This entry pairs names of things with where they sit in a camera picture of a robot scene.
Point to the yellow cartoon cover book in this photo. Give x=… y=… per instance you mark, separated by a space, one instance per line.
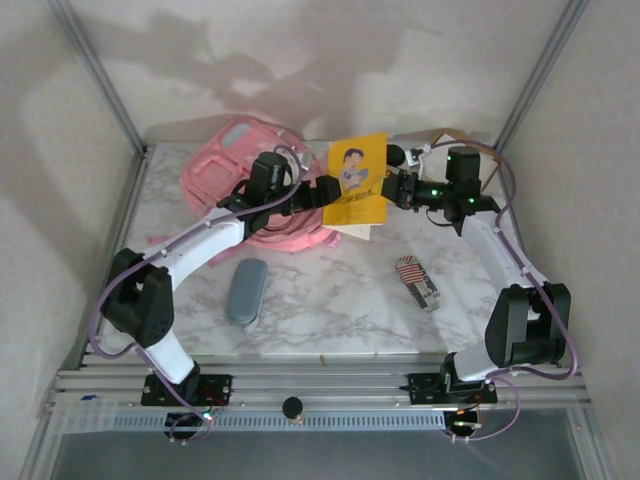
x=360 y=212

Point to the brown cover book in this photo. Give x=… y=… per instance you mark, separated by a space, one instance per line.
x=357 y=232

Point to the pink backpack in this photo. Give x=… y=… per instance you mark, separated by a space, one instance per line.
x=210 y=170

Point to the grey pencil case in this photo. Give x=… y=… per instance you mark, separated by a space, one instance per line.
x=245 y=292

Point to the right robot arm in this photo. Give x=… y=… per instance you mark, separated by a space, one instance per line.
x=500 y=260

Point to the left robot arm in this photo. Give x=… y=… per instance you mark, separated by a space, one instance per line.
x=200 y=245

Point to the flag print pencil pouch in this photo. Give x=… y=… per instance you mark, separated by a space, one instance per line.
x=417 y=280

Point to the black round knob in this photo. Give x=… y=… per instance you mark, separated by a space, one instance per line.
x=396 y=154

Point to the cardboard box with white paper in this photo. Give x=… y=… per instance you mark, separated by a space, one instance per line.
x=450 y=135

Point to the small controller board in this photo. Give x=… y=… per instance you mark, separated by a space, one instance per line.
x=190 y=422
x=465 y=425

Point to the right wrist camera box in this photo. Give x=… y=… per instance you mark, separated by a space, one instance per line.
x=415 y=156

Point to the aluminium frame post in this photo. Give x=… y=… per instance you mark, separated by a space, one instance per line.
x=100 y=75
x=540 y=75

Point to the aluminium side rail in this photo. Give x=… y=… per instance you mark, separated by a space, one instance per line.
x=131 y=190

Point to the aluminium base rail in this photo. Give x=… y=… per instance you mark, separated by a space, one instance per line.
x=325 y=382

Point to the black button on rail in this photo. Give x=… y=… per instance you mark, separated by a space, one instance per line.
x=293 y=407

